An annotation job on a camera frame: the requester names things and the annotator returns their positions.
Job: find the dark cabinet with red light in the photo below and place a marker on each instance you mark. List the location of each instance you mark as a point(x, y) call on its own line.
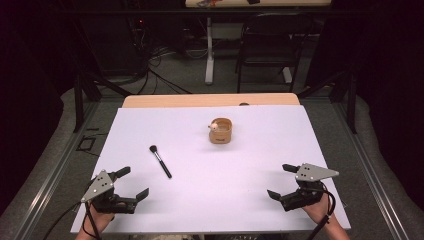
point(110, 43)

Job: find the black chair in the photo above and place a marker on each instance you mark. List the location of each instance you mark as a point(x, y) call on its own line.
point(270, 46)

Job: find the black metal frame stand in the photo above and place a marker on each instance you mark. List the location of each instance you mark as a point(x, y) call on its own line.
point(87, 90)
point(350, 96)

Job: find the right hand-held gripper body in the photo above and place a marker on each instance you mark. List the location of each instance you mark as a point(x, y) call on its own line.
point(308, 193)

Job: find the wooden background desk top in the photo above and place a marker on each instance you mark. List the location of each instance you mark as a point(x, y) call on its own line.
point(266, 2)

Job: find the aluminium floor rail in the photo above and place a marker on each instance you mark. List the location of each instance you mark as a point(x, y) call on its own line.
point(370, 173)
point(50, 180)

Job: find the person's right hand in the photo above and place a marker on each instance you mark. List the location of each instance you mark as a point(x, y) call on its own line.
point(316, 210)

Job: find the white desk leg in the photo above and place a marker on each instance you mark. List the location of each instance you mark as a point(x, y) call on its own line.
point(287, 75)
point(209, 50)

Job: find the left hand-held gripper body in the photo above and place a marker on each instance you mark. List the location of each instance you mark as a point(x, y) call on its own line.
point(100, 186)

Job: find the person's left hand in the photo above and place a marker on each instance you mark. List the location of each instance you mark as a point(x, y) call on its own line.
point(100, 220)

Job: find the black makeup brush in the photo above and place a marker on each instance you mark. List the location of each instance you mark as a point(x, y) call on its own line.
point(161, 163)

